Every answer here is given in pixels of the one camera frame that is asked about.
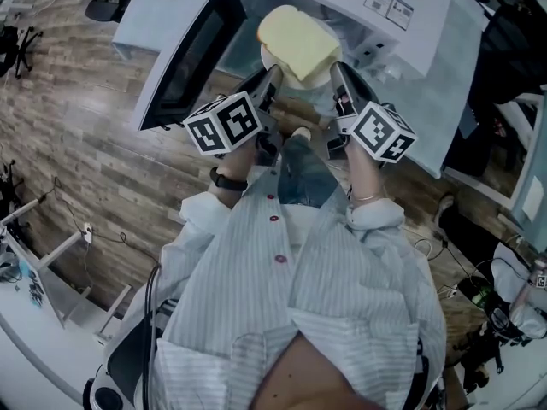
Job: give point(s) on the person's chest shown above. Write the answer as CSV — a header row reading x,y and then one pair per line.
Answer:
x,y
316,374

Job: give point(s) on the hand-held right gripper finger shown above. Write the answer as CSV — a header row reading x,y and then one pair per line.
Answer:
x,y
342,75

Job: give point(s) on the person's left forearm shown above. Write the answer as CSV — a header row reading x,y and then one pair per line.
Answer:
x,y
237,156

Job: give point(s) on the black green backpack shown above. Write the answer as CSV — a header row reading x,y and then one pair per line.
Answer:
x,y
478,293

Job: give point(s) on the white power strip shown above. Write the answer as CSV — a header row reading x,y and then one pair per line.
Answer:
x,y
87,233

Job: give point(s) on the blue jeans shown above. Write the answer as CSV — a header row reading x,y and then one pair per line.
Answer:
x,y
303,169

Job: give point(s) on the pale striped shirt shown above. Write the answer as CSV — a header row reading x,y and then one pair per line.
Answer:
x,y
256,293

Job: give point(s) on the pale shoe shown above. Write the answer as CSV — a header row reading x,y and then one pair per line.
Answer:
x,y
302,132

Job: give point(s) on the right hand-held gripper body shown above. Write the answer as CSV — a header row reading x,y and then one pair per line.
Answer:
x,y
380,132

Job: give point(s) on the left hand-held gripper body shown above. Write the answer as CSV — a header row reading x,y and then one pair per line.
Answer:
x,y
222,126

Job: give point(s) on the white paper sheet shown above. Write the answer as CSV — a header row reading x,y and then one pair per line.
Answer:
x,y
532,199

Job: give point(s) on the white glass-top table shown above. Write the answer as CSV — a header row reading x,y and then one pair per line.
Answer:
x,y
530,152

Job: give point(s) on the white plate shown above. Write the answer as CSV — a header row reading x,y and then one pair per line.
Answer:
x,y
269,58

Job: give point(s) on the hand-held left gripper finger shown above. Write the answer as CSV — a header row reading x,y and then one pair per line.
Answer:
x,y
273,75

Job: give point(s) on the black wristband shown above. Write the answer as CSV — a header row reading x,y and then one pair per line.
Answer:
x,y
228,183

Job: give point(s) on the person's right forearm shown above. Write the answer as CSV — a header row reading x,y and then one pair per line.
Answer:
x,y
363,173

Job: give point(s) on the plain white table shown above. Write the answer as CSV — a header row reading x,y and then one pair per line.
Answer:
x,y
25,314

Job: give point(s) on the slice of yellow bread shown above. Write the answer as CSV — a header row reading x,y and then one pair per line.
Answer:
x,y
299,41

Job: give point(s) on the black office chair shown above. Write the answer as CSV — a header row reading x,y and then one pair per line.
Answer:
x,y
6,54
102,11

